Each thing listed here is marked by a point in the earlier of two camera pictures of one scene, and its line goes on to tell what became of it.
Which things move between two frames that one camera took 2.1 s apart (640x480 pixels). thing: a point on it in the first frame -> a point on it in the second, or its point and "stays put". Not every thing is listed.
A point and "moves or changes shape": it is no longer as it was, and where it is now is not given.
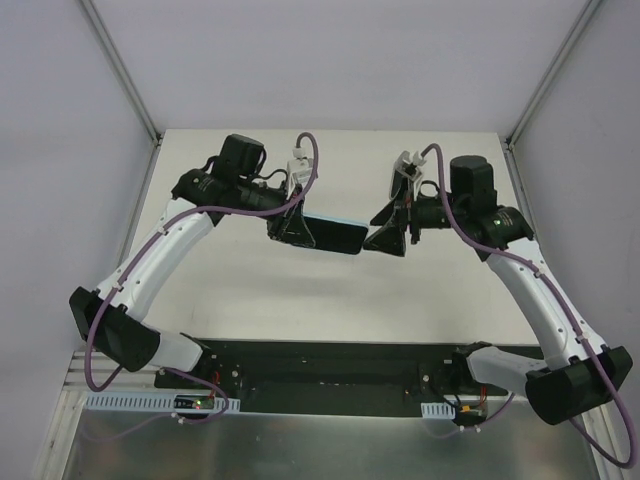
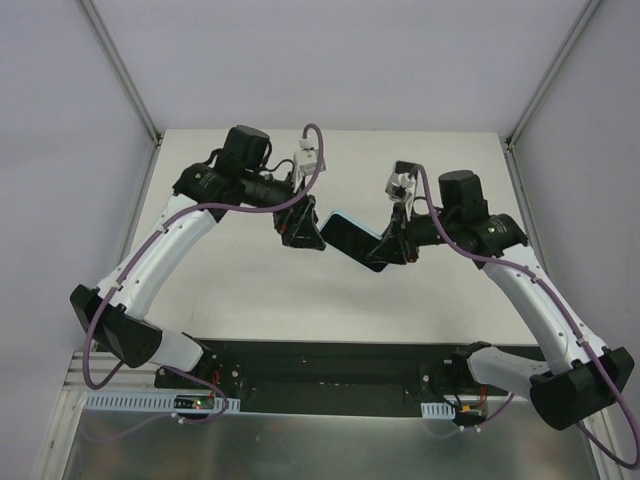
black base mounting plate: x=344 y=378 stays put
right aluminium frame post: x=560 y=58 stays put
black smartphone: x=336 y=236 moves or changes shape
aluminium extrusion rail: x=103 y=369 stays put
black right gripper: x=411 y=220 -> x=401 y=236
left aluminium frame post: x=108 y=44 stays put
